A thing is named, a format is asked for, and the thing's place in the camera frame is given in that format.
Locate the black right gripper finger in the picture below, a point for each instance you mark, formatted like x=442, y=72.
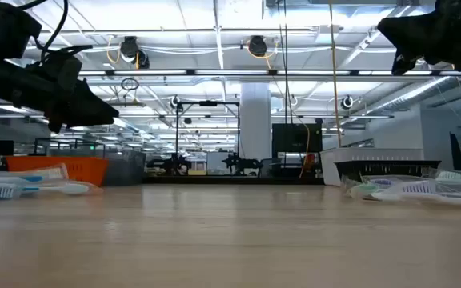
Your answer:
x=414, y=24
x=414, y=43

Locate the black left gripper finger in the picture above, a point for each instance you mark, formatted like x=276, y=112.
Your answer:
x=92, y=106
x=84, y=121

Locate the green toothbrush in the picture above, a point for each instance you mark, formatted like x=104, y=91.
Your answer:
x=364, y=190

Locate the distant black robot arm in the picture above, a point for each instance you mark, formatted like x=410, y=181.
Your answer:
x=172, y=164
x=238, y=163

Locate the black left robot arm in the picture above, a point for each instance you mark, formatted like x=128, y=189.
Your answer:
x=2, y=28

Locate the orange plastic basket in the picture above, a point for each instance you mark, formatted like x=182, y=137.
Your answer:
x=90, y=168

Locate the black slanted panel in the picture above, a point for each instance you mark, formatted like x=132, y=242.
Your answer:
x=456, y=154

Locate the black plastic basket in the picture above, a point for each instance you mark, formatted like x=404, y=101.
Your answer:
x=386, y=168

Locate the black monitor on stand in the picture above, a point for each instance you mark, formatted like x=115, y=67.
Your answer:
x=294, y=138

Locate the white building column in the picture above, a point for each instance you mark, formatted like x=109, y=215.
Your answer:
x=254, y=120

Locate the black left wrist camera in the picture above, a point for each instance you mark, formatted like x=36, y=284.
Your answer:
x=52, y=64

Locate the silver ceiling duct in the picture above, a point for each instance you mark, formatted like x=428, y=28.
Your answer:
x=414, y=94

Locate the black gantry frame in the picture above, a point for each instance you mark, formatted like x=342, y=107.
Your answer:
x=208, y=103

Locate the black aluminium table frame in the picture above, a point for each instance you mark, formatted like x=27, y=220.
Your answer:
x=234, y=180

